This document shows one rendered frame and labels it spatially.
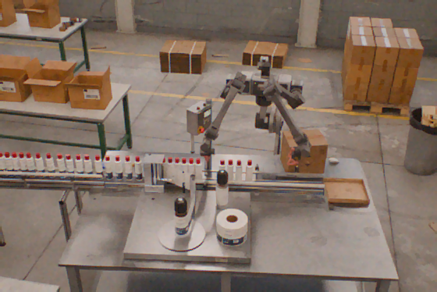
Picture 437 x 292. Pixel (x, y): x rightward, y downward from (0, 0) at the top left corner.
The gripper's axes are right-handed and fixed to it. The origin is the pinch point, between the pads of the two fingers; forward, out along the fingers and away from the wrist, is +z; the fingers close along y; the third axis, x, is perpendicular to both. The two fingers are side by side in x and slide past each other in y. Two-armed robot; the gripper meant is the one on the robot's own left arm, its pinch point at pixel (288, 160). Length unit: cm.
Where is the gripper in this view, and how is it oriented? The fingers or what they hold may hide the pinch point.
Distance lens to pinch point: 360.6
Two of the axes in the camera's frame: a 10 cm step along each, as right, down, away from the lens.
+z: -6.3, 5.8, 5.2
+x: 7.6, 6.1, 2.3
